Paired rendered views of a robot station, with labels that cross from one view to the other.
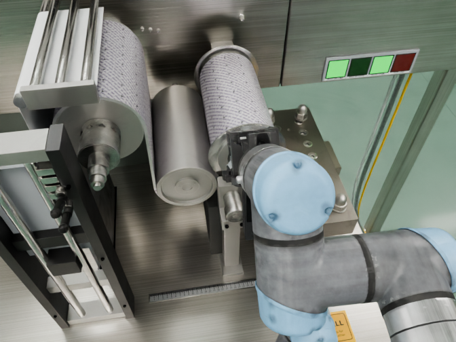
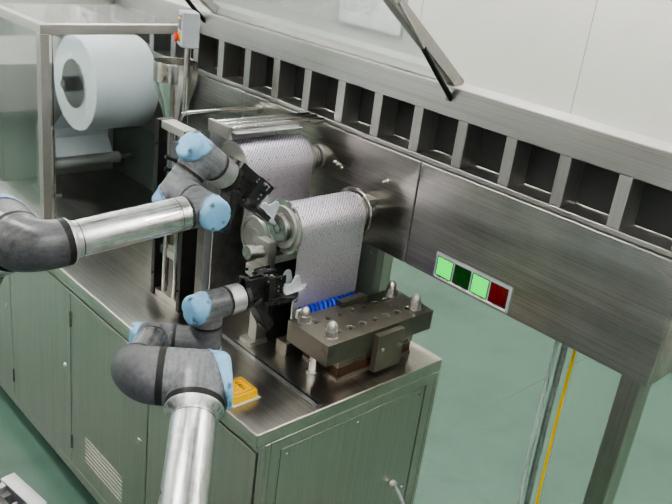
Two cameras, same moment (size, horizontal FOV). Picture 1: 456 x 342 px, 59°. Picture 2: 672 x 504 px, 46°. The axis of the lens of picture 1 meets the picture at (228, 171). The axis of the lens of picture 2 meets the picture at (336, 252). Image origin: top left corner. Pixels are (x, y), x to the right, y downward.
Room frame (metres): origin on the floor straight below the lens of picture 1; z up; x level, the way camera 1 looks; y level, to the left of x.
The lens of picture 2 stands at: (-0.51, -1.70, 2.02)
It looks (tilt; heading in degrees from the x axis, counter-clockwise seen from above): 23 degrees down; 54
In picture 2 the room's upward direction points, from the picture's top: 8 degrees clockwise
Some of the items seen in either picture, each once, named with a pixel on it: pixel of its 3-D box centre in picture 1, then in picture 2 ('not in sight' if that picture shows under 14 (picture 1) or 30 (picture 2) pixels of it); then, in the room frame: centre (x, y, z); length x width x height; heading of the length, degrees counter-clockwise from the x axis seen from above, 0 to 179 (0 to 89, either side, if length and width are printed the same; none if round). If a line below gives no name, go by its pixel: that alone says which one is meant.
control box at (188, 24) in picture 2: not in sight; (185, 28); (0.47, 0.51, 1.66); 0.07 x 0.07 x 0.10; 78
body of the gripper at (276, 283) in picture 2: not in sight; (260, 289); (0.43, -0.11, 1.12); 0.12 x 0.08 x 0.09; 9
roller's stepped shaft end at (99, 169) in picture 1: (98, 173); not in sight; (0.41, 0.20, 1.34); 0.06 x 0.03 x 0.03; 9
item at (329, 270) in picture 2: not in sight; (327, 273); (0.66, -0.08, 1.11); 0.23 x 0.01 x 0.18; 9
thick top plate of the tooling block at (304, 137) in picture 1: (299, 167); (362, 324); (0.71, -0.19, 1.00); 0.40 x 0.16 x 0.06; 9
